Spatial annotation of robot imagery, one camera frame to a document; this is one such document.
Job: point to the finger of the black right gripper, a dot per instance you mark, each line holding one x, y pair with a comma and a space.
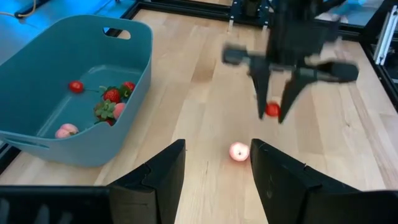
260, 87
293, 87

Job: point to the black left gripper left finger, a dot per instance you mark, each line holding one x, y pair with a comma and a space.
152, 193

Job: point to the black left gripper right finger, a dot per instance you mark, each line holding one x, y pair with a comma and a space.
298, 196

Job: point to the red artificial cherry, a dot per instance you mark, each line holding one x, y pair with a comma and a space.
272, 109

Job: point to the teal plastic tub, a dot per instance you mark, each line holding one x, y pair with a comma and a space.
46, 56

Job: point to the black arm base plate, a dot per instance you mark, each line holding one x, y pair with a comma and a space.
236, 18

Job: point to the silver metal bracket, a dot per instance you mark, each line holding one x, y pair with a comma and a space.
385, 34

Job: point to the black aluminium table frame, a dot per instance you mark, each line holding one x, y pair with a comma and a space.
186, 7

